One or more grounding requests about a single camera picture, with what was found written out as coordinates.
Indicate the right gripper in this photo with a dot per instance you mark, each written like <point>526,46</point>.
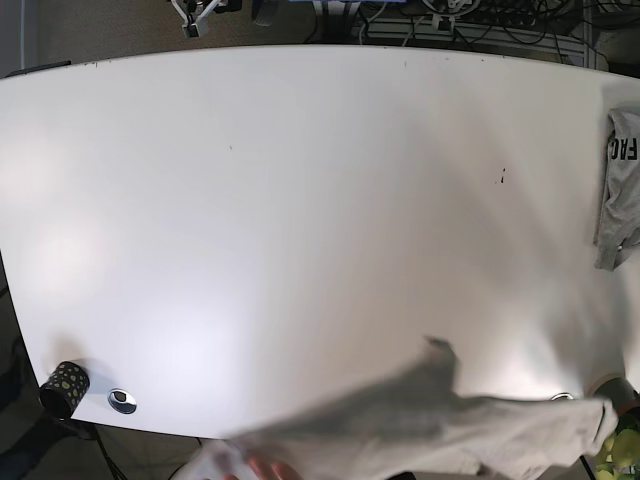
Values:
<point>195,13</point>

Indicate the beige T-shirt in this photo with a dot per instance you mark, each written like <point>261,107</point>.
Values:
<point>414,422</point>

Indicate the light grey T-shirt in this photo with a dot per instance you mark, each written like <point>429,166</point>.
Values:
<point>617,230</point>

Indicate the person's right hand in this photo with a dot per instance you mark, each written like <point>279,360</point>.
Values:
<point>272,470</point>

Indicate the black gold-dotted cup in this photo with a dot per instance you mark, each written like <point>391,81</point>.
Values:
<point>64,389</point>

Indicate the grey tape roll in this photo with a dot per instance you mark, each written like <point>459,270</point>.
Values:
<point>620,392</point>

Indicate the green potted plant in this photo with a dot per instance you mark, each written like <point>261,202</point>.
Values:
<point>618,458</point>

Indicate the left table cable grommet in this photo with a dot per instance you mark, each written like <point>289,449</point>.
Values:
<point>122,402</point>

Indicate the table cable grommet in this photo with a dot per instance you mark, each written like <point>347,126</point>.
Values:
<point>122,402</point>
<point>562,397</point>

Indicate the right table cable grommet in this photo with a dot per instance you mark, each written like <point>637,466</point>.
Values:
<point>562,397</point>

